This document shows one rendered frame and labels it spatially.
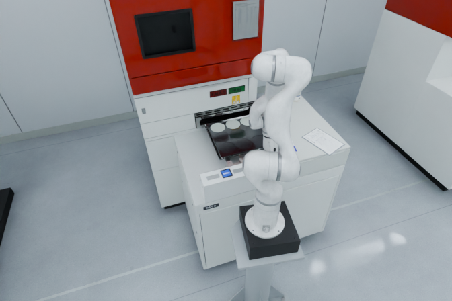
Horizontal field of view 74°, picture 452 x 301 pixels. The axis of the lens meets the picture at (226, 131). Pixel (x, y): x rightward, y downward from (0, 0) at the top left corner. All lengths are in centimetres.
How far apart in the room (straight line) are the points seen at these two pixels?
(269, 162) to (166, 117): 101
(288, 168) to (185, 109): 102
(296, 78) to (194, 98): 99
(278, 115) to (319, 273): 157
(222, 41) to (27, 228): 223
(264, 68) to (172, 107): 99
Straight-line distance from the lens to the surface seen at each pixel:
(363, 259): 264
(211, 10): 174
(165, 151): 222
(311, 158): 180
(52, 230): 297
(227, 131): 201
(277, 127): 117
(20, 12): 336
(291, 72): 114
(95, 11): 327
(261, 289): 199
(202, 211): 176
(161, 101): 197
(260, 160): 120
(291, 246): 152
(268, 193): 129
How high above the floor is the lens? 219
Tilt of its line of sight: 40 degrees down
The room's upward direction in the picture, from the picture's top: 1 degrees counter-clockwise
